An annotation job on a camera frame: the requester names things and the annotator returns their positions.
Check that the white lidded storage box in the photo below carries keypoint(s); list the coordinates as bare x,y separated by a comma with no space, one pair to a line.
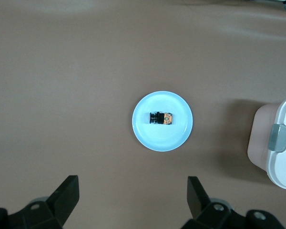
283,162

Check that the orange and black switch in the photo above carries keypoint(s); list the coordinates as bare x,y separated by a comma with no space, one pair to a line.
160,118

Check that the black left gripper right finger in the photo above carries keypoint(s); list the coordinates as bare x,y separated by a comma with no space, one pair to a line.
200,202

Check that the light blue round plate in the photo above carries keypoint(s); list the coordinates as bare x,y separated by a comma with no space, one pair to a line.
162,138

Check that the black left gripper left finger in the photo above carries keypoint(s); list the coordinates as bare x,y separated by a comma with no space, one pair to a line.
62,202

